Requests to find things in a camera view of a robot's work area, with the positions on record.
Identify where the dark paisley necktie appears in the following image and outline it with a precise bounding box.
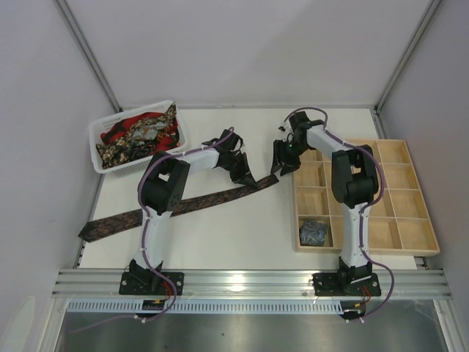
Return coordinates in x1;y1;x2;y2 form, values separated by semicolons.
78;175;279;243

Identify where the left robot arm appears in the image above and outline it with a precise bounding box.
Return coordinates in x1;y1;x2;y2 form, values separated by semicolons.
119;128;259;295

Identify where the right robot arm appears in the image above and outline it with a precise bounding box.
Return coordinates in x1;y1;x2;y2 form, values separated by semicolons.
270;108;384;295

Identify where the red patterned tie in basket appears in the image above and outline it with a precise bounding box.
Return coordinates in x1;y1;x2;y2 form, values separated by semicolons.
96;112;180;154

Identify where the rolled grey tie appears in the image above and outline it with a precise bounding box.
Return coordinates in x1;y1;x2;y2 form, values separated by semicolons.
299;220;328;246

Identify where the brown floral tie in basket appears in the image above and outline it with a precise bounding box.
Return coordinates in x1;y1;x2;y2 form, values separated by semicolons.
96;103;180;169

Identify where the wooden compartment tray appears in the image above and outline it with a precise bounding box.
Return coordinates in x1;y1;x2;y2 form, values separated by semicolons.
293;139;440;257

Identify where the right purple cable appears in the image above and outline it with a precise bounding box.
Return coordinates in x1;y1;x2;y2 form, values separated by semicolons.
284;106;396;323

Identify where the purple cable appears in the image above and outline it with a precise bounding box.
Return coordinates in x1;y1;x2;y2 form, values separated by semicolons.
284;106;396;323
71;126;235;333

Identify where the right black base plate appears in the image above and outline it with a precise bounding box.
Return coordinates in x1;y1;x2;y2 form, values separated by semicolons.
312;272;382;297

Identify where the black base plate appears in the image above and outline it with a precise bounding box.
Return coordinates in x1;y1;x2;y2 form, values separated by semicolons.
119;271;184;296
312;272;382;297

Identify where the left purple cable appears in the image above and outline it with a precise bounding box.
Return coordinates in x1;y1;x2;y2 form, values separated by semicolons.
71;126;235;333

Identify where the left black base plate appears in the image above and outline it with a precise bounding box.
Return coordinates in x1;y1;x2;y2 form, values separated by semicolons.
119;271;184;296

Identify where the left aluminium frame post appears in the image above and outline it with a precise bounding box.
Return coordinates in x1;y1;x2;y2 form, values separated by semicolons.
53;0;122;113

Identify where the aluminium frame post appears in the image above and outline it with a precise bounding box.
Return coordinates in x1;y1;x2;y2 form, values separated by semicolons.
374;0;446;114
53;0;122;113

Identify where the aluminium rail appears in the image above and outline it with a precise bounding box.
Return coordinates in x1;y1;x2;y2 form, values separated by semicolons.
52;269;451;300

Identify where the right aluminium frame post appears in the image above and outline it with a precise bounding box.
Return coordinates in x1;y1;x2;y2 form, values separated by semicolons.
374;0;446;114

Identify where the white slotted cable duct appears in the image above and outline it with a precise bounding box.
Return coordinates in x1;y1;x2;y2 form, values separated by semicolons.
67;298;344;315

